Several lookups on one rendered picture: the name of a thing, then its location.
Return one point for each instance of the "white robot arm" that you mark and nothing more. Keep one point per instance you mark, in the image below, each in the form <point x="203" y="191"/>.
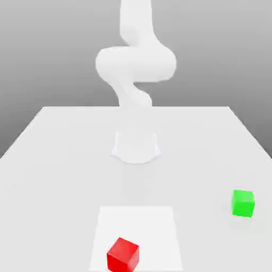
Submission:
<point x="136" y="63"/>

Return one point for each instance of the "small red cube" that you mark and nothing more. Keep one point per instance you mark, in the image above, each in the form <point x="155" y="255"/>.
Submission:
<point x="122" y="256"/>

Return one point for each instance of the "small green cube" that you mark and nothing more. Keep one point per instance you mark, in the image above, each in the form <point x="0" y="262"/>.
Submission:
<point x="242" y="204"/>

